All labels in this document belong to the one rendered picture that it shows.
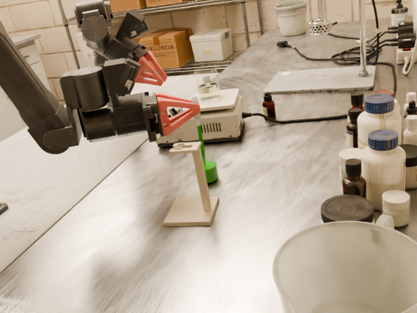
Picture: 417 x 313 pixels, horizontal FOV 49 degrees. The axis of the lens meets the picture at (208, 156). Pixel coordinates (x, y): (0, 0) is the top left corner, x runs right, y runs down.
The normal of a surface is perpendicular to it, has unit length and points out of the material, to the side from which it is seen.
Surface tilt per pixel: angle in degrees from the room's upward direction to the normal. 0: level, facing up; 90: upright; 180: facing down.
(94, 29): 66
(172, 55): 92
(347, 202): 0
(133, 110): 90
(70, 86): 90
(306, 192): 0
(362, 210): 0
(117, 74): 90
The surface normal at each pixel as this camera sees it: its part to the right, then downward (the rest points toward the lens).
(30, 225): -0.17, -0.90
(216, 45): -0.41, 0.48
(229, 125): -0.16, 0.44
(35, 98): 0.11, 0.22
